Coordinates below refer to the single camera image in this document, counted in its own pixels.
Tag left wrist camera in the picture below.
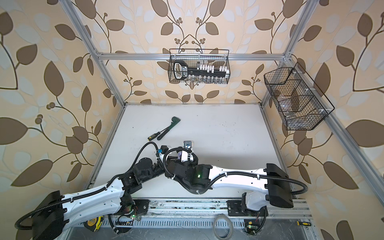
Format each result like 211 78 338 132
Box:
158 145 169 155

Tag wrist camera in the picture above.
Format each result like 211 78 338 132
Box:
183 141 193 150
158 145 169 155

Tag back wire basket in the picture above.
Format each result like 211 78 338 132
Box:
168 48 231 85

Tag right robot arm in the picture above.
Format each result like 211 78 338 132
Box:
157 146 308 212

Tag black tool in basket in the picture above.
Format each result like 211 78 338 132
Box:
171 60 231 80

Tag yellow tape measure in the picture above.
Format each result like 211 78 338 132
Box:
84 216 104 232

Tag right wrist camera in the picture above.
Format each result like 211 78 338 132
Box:
183 141 193 150

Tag wire basket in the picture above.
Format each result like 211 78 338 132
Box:
168 48 231 85
264 63 335 131

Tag black yellow screwdriver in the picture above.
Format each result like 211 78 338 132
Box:
148 132 161 141

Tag green pipe wrench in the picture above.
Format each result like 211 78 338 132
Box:
157 117 181 141

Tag small yellow screwdriver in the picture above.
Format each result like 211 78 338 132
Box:
297 221 312 227

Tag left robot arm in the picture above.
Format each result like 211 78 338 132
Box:
15 142 168 240

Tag right wire basket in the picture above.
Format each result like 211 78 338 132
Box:
264 63 335 131

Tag white tape roll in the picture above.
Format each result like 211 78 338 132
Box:
212 215 234 240

